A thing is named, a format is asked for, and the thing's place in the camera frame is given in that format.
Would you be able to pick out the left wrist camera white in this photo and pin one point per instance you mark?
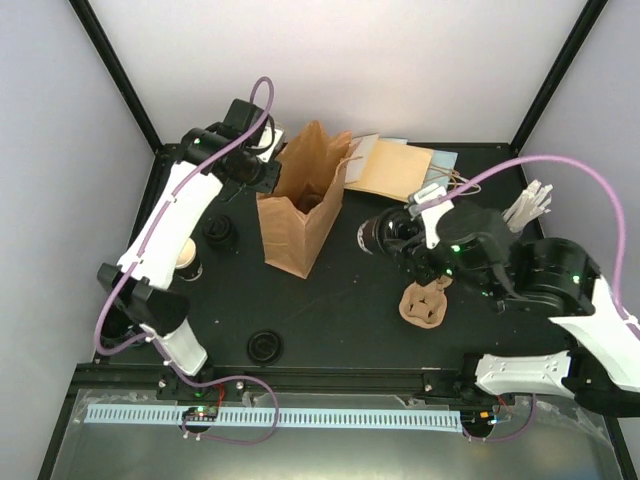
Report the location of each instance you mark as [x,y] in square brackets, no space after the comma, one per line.
[271,142]

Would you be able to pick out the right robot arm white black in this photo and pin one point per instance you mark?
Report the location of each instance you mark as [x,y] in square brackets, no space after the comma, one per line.
[552,278]

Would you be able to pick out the blue slotted cable duct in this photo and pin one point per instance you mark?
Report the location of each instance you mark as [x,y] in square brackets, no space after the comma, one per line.
[318,418]

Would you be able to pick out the left black frame post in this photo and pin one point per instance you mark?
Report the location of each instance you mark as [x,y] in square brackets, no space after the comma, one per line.
[101,43]

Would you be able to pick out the flat white paper bag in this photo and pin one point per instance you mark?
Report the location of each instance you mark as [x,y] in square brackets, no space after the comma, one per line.
[362,149]

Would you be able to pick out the brown pulp cup carrier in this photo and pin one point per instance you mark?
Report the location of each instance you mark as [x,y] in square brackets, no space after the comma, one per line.
[425,306]

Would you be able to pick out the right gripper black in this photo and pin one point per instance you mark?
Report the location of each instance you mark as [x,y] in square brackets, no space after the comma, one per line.
[410,253]

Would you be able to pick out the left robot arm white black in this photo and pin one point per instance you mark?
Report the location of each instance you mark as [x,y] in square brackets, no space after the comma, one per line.
[212,163]

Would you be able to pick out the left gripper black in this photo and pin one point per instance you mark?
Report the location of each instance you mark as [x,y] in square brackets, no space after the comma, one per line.
[269,182]

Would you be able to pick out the black front mounting rail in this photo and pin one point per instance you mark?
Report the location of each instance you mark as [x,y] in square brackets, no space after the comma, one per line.
[440,387]

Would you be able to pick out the glass with white stirrers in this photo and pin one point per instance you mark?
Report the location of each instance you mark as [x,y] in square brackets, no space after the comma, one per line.
[534,201]

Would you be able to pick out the black coffee lids stack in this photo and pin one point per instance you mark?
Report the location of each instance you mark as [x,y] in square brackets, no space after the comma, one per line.
[220,233]

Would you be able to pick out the right black frame post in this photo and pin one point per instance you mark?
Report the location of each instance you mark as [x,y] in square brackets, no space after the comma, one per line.
[576,38]

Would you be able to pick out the black coffee lid near bag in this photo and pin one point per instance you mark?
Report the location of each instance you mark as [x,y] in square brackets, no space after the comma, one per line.
[265,348]

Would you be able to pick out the flat blue paper bag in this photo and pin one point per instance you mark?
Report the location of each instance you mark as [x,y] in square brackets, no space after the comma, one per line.
[442,164]

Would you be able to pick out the black frame post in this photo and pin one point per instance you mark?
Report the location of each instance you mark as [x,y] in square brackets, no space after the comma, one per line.
[576,38]
[101,43]

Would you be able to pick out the paper cup black sleeve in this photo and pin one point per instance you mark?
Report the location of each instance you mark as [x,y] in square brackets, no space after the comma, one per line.
[188,266]

